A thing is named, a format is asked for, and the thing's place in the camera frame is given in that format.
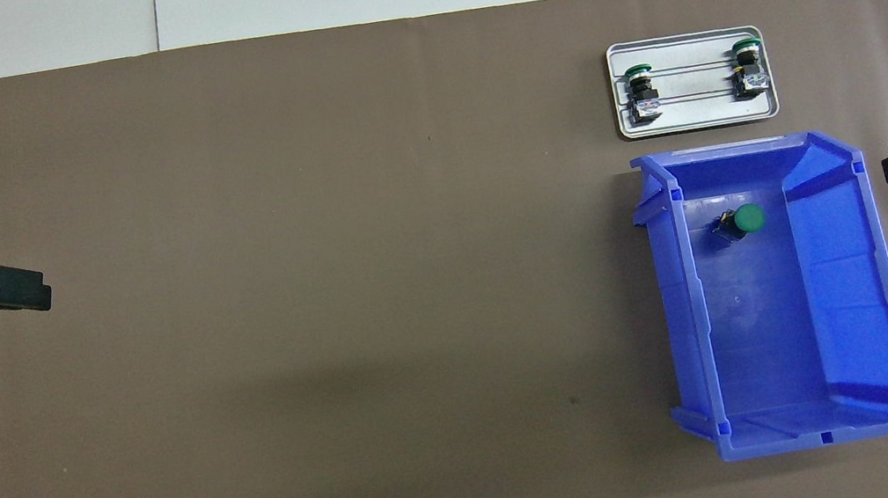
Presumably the green push button switch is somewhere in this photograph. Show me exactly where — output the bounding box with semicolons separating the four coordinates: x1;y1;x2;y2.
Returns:
726;36;772;101
619;61;664;124
709;201;769;249

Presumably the grey metal tray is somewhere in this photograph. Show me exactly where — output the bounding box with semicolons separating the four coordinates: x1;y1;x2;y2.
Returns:
604;20;782;143

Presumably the blue plastic storage bin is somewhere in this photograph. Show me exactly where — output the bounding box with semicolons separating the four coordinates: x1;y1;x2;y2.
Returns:
624;117;888;472

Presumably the brown paper table mat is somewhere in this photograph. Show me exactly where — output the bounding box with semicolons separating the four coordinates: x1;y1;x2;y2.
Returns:
0;0;888;498

